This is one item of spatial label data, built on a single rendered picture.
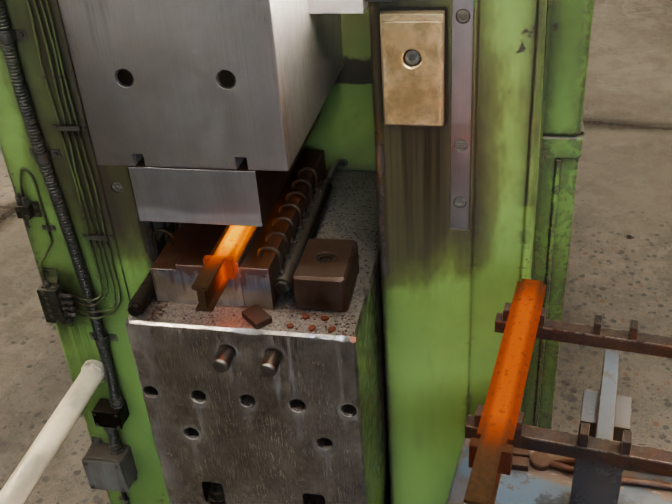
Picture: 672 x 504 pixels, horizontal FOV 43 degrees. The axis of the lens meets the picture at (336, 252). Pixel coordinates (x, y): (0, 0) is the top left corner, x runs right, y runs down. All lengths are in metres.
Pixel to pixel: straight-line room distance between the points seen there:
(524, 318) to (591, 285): 1.88
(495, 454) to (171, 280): 0.66
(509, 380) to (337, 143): 0.81
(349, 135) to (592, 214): 1.87
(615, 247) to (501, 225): 1.88
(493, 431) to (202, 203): 0.57
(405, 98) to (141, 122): 0.39
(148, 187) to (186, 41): 0.25
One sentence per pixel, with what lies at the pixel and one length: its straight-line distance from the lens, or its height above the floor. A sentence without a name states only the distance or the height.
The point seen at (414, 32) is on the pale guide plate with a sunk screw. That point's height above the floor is 1.33.
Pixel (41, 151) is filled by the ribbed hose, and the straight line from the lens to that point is 1.52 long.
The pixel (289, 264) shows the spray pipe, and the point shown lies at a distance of 1.37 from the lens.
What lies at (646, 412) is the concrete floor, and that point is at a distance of 2.57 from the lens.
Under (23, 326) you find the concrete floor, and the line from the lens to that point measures 3.12.
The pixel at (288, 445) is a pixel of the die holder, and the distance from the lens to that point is 1.48.
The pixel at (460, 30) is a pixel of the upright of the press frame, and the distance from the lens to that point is 1.25.
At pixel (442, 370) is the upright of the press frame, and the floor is 0.69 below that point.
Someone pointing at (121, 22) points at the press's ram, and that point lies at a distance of 1.22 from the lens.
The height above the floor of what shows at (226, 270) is 1.00.
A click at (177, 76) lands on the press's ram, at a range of 1.21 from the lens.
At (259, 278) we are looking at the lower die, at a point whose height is 0.97.
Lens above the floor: 1.72
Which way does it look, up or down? 33 degrees down
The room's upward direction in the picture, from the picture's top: 4 degrees counter-clockwise
